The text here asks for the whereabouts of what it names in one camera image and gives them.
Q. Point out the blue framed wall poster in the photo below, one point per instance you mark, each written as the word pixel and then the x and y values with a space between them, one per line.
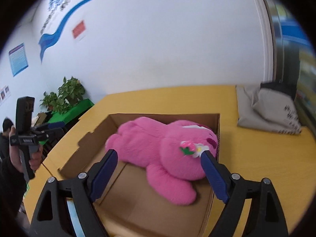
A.
pixel 18 59

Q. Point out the green potted plant small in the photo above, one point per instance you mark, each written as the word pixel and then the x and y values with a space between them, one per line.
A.
pixel 52 102

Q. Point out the green cloth covered table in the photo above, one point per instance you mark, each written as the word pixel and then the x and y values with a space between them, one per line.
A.
pixel 69 119

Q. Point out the red wall notice sign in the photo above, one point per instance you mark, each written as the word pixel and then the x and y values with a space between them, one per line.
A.
pixel 78 30

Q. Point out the pink plush bear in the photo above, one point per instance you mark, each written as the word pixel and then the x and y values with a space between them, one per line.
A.
pixel 170 154

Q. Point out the green potted plant large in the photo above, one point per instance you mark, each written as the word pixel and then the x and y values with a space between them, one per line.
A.
pixel 71 92

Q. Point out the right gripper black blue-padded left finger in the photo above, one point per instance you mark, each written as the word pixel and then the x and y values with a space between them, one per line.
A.
pixel 51 216

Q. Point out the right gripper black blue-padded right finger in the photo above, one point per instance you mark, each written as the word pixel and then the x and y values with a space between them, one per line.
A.
pixel 265 217

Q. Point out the brown cardboard box tray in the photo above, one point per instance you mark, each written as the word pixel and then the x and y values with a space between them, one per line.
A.
pixel 129 200

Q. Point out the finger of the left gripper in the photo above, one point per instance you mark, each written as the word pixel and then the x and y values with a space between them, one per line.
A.
pixel 49 126
pixel 50 134

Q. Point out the grey canvas tote bag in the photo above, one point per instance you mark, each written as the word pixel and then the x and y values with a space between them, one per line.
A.
pixel 268 106

